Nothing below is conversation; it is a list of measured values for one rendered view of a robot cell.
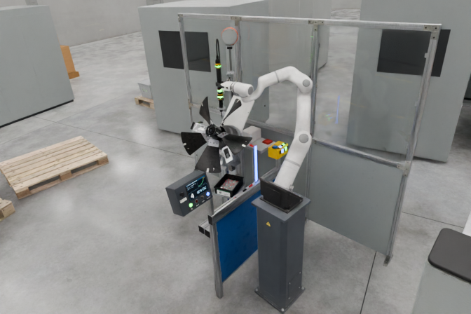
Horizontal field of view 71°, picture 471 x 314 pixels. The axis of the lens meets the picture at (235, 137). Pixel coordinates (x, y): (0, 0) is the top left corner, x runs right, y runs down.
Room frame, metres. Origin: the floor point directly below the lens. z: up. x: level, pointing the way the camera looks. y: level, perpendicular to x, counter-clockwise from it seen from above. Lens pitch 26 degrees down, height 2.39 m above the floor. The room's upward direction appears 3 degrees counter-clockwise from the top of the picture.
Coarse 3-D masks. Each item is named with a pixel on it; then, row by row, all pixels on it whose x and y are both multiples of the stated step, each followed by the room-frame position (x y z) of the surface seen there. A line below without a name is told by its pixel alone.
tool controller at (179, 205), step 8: (192, 176) 1.81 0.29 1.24; (200, 176) 1.81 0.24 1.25; (176, 184) 1.73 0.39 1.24; (184, 184) 1.71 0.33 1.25; (192, 184) 1.74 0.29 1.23; (200, 184) 1.78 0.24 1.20; (208, 184) 1.82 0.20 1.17; (168, 192) 1.70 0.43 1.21; (176, 192) 1.65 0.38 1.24; (184, 192) 1.69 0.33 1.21; (200, 192) 1.76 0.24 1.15; (176, 200) 1.65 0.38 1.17; (184, 200) 1.67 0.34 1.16; (192, 200) 1.70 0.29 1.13; (200, 200) 1.74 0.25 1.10; (176, 208) 1.66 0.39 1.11; (184, 208) 1.65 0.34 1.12; (192, 208) 1.68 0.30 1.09
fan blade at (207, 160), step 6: (204, 150) 2.47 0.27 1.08; (210, 150) 2.48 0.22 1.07; (216, 150) 2.49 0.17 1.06; (204, 156) 2.44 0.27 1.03; (210, 156) 2.44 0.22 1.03; (216, 156) 2.45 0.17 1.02; (198, 162) 2.42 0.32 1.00; (204, 162) 2.41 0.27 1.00; (210, 162) 2.41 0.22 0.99; (216, 162) 2.42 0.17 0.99; (198, 168) 2.38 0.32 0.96; (204, 168) 2.38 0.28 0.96; (210, 168) 2.37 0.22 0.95; (216, 168) 2.38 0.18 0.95
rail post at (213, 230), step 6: (210, 228) 1.88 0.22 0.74; (216, 228) 1.89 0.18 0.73; (210, 234) 1.89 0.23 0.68; (216, 234) 1.89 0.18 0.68; (216, 240) 1.89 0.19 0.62; (216, 246) 1.88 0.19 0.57; (216, 252) 1.87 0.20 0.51; (216, 258) 1.87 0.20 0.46; (216, 264) 1.87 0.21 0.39; (216, 270) 1.87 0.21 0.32; (216, 276) 1.89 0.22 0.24; (216, 282) 1.89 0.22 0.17; (216, 288) 1.89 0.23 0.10; (222, 288) 1.89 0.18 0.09; (222, 294) 1.89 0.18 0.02
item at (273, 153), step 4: (276, 144) 2.51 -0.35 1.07; (280, 144) 2.51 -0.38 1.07; (268, 148) 2.47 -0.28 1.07; (272, 148) 2.45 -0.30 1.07; (276, 148) 2.44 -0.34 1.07; (280, 148) 2.44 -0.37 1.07; (268, 152) 2.47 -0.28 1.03; (272, 152) 2.44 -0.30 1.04; (276, 152) 2.41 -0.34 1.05; (284, 152) 2.48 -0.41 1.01; (272, 156) 2.44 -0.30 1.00; (276, 156) 2.41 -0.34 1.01; (280, 156) 2.44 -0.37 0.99
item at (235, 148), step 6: (222, 138) 2.46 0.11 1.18; (228, 138) 2.46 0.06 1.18; (234, 138) 2.45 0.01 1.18; (240, 138) 2.45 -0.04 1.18; (246, 138) 2.44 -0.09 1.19; (228, 144) 2.39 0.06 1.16; (234, 144) 2.38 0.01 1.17; (240, 144) 2.37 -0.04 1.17; (246, 144) 2.36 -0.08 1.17; (234, 150) 2.32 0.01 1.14; (240, 150) 2.31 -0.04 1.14
